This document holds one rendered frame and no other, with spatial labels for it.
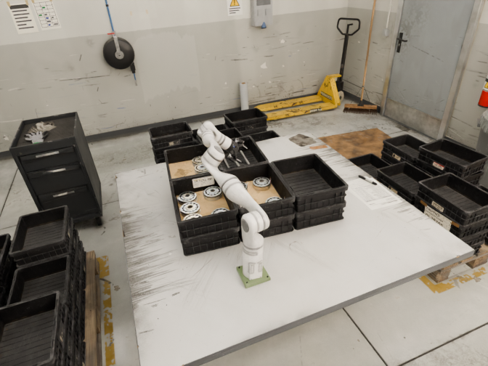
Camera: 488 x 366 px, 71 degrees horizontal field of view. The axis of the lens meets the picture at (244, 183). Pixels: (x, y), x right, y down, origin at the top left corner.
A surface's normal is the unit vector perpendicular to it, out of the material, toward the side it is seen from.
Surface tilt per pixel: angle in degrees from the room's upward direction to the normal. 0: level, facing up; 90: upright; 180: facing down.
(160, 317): 0
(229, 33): 90
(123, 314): 0
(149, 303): 0
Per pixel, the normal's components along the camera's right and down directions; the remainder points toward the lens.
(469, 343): -0.05, -0.84
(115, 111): 0.36, 0.49
